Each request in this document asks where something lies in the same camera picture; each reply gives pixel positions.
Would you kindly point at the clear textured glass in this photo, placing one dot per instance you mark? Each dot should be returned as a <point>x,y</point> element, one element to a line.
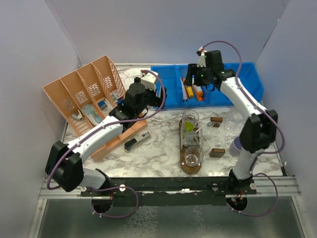
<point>201,140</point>

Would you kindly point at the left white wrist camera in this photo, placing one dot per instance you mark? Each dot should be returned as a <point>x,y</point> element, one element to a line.
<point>149,80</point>

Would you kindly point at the blue bin with jar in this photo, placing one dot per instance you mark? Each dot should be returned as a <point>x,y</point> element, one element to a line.
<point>251,80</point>

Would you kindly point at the light blue razor package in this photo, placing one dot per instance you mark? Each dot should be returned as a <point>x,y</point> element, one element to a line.
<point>90,112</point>

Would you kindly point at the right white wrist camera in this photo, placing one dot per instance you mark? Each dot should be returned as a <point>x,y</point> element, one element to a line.
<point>202,58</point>

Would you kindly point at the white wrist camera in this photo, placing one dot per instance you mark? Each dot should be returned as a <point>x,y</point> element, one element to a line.
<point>202,58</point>
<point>149,80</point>

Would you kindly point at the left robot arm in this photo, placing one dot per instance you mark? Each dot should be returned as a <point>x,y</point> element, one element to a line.
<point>65,163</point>

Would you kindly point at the black silver stapler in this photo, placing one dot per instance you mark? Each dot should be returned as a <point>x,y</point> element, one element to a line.
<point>135,142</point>

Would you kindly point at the small white clip tool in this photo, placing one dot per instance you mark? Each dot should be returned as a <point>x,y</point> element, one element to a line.
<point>77,116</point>

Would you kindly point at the lilac plastic cup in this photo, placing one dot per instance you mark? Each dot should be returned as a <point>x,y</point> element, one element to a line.
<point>235,147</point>

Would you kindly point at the white tube orange cap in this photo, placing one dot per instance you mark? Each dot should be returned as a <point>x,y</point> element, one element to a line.
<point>199,91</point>

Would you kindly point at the white toothbrush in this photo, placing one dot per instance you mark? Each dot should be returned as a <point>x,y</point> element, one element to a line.
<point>200,128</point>

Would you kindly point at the peach desk organizer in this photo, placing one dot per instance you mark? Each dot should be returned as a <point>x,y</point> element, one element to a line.
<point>86,85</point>

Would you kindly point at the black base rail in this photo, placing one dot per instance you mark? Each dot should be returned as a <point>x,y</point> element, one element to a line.
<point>182,191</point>

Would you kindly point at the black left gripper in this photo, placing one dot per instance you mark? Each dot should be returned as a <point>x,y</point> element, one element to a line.
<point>157,101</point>

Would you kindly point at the orange toothpaste tube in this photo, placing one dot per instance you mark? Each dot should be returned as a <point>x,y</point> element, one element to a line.
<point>198,98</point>

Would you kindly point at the brown wooden tray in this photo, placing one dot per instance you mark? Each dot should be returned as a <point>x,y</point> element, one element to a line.
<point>183,166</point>

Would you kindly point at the blue bin with toothpastes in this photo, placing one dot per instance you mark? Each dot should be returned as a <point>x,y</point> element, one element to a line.
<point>181,72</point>

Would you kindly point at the clear cup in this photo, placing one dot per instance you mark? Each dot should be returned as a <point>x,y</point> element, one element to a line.
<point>193,156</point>
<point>189,115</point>
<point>217,136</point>

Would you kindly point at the blue bin with toothbrushes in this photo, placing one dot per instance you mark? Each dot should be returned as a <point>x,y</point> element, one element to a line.
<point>168,76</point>

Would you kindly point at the blue white box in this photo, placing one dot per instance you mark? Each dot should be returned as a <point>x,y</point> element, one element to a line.
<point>104,106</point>

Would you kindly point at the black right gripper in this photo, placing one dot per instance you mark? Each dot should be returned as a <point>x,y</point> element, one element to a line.
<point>193,70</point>

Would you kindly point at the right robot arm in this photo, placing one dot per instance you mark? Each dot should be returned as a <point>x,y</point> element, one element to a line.
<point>260,125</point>

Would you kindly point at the clear jar brown lid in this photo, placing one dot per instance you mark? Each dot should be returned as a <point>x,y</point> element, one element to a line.
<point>216,121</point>

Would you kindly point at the lime green toothpaste tube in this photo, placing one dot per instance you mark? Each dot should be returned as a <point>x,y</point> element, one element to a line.
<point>189,126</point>

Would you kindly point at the clear front cup on tray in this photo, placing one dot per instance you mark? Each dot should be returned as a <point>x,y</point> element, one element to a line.
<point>193,156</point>

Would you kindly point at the small red white boxes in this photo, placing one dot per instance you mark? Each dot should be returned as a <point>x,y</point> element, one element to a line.
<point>117,95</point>

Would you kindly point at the white tube black cap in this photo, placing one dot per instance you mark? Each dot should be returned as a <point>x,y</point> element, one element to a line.
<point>188,138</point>

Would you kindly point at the yellow toothpaste tube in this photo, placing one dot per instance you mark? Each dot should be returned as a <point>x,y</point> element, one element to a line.
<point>189,91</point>

